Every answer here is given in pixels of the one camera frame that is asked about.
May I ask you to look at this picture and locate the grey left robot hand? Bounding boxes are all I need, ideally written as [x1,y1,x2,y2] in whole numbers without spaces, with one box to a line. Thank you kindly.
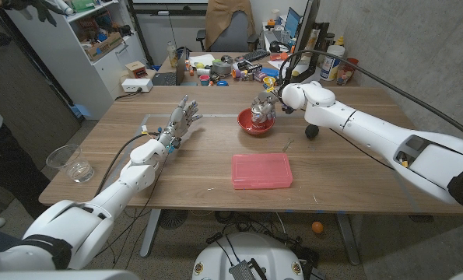
[159,95,204,149]

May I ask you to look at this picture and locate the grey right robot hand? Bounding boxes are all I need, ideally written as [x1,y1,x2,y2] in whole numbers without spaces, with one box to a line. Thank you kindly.
[250,89,285,125]

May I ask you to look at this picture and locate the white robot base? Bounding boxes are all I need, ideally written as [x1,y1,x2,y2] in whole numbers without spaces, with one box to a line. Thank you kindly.
[191,232,305,280]

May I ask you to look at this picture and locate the red bowl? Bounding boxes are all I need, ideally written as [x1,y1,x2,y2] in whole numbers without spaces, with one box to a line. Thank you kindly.
[237,107,275,136]

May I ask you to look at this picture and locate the pink plastic tray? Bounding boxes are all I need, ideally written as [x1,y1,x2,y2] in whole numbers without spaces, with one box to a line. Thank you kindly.
[231,152,294,191]

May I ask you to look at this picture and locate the clear glass cup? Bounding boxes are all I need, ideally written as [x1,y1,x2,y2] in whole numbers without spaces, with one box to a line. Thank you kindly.
[45,144,96,184]

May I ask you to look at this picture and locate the black laptop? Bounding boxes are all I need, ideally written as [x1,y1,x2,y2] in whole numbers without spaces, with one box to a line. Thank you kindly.
[152,47,189,87]

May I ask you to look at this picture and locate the black keyboard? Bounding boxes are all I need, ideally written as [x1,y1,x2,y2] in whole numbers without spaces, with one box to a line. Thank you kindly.
[241,49,270,63]

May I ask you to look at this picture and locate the black headphones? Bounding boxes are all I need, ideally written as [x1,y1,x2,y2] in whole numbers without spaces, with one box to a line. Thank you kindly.
[268,40,291,54]

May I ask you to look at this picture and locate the wooden desk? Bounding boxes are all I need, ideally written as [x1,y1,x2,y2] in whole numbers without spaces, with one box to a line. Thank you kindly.
[156,51,360,87]

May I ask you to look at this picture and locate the black rubber air blower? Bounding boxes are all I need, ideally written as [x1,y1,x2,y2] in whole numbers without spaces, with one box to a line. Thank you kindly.
[304,123,321,141]

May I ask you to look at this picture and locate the grey tape roll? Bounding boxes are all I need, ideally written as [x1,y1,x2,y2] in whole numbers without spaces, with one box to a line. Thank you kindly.
[211,61,233,76]

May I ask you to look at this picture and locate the white power strip box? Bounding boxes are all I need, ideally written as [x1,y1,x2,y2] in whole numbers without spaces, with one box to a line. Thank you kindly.
[121,79,154,93]

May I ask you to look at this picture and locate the clear bottle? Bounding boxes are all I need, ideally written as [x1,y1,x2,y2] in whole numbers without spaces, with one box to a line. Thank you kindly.
[167,41,178,68]

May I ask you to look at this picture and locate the small wooden box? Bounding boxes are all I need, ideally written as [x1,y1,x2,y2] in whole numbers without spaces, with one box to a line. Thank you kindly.
[125,61,148,80]

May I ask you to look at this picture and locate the white canister with blue label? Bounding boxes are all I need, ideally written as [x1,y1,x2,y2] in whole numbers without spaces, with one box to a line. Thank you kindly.
[319,44,345,82]

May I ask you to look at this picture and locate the grey office chair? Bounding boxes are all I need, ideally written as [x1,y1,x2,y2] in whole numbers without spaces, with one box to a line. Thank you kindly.
[195,10,260,54]

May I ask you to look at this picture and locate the black computer monitor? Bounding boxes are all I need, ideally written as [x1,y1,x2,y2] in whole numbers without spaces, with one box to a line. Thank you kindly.
[283,0,330,85]

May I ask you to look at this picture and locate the blue tablet screen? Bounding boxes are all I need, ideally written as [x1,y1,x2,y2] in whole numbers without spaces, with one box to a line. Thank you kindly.
[284,6,302,39]

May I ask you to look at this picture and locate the brown chair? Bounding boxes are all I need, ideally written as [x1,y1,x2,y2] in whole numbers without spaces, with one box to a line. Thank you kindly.
[204,0,257,51]

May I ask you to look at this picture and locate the black round grille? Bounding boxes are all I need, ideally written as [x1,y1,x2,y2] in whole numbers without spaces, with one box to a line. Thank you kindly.
[159,209,188,231]

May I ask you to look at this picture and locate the cardboard box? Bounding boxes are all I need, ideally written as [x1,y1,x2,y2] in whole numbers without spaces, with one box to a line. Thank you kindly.
[85,31,124,62]

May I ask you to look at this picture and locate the grey metal table leg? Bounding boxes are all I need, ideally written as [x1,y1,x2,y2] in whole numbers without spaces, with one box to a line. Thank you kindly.
[335,213,361,267]
[139,208,163,258]

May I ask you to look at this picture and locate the white shelf unit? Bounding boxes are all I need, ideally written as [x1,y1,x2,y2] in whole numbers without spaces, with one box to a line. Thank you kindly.
[0,0,149,121]

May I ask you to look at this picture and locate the person in black trousers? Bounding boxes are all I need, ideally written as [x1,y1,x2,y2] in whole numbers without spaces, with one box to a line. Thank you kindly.
[0,0,51,229]

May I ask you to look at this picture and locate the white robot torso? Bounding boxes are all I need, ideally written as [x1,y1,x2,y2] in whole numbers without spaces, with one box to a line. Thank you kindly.
[0,269,141,280]

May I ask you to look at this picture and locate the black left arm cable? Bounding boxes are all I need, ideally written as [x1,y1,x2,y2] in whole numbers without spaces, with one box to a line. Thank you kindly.
[94,131,164,198]

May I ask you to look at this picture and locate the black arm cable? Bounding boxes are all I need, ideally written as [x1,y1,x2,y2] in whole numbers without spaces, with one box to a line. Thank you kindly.
[278,49,463,145]
[94,131,164,198]

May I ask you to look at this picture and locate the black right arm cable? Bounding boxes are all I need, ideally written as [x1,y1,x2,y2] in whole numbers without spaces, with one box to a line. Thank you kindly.
[278,49,463,145]

